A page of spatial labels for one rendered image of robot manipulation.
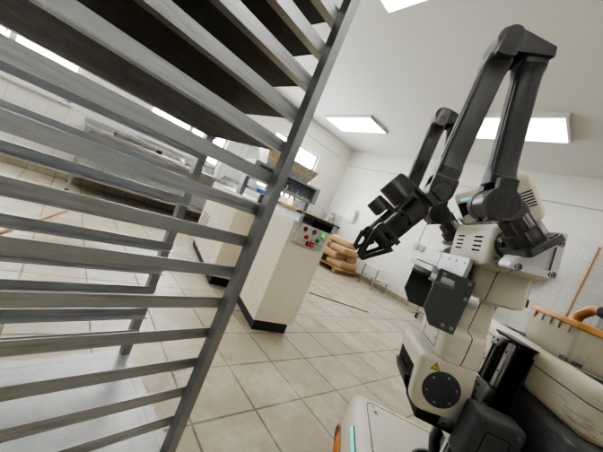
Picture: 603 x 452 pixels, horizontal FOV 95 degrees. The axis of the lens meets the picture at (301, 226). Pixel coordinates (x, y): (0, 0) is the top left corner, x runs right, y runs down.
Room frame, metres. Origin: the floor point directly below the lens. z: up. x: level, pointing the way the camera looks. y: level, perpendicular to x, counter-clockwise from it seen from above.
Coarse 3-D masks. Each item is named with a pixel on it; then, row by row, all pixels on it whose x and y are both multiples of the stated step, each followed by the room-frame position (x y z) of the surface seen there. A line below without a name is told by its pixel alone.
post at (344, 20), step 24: (360, 0) 0.73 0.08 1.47; (336, 24) 0.72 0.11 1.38; (336, 48) 0.73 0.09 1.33; (312, 96) 0.71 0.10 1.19; (288, 144) 0.72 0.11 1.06; (288, 168) 0.73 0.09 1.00; (264, 216) 0.72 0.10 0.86; (240, 264) 0.72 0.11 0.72; (240, 288) 0.73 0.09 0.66; (216, 312) 0.73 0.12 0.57; (216, 336) 0.72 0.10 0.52; (192, 384) 0.72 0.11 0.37; (192, 408) 0.73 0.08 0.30; (168, 432) 0.73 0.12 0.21
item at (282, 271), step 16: (272, 224) 2.15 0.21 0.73; (288, 224) 1.94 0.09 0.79; (272, 240) 2.06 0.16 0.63; (288, 240) 1.90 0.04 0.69; (256, 256) 2.19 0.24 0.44; (272, 256) 1.97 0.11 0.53; (288, 256) 1.92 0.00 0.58; (304, 256) 1.99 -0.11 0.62; (320, 256) 2.06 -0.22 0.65; (256, 272) 2.10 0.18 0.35; (272, 272) 1.90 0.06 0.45; (288, 272) 1.95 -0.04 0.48; (304, 272) 2.01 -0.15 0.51; (256, 288) 2.01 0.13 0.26; (272, 288) 1.91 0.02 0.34; (288, 288) 1.98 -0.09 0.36; (304, 288) 2.04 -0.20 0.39; (240, 304) 2.20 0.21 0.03; (256, 304) 1.93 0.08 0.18; (272, 304) 1.94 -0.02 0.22; (288, 304) 2.00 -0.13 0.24; (256, 320) 1.94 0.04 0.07; (272, 320) 1.97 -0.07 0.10; (288, 320) 2.03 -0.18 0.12
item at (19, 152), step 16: (0, 144) 0.66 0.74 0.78; (16, 144) 0.68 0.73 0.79; (32, 160) 0.70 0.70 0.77; (48, 160) 0.73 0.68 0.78; (64, 160) 0.75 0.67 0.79; (80, 176) 0.76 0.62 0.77; (96, 176) 0.81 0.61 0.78; (112, 176) 0.84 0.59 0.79; (144, 192) 0.91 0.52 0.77; (160, 192) 0.95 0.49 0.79
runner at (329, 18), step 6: (312, 0) 0.70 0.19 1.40; (318, 0) 0.69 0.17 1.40; (324, 0) 0.69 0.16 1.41; (330, 0) 0.71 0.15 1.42; (318, 6) 0.71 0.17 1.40; (324, 6) 0.70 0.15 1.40; (330, 6) 0.71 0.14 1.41; (336, 6) 0.73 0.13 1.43; (324, 12) 0.72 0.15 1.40; (330, 12) 0.72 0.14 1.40; (336, 12) 0.73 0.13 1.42; (324, 18) 0.74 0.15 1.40; (330, 18) 0.73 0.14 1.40; (330, 24) 0.75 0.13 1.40
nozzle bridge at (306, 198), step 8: (248, 160) 2.58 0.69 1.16; (256, 160) 2.39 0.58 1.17; (264, 168) 2.52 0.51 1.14; (272, 168) 2.47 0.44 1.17; (248, 176) 2.49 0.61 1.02; (288, 176) 2.56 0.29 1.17; (240, 184) 2.51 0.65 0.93; (264, 184) 2.78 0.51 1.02; (304, 184) 2.65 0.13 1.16; (240, 192) 2.48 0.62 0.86; (288, 192) 2.63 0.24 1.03; (304, 192) 2.77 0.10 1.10; (312, 192) 2.77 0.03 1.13; (304, 200) 2.73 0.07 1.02; (312, 200) 2.73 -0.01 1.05; (304, 208) 2.83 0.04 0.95
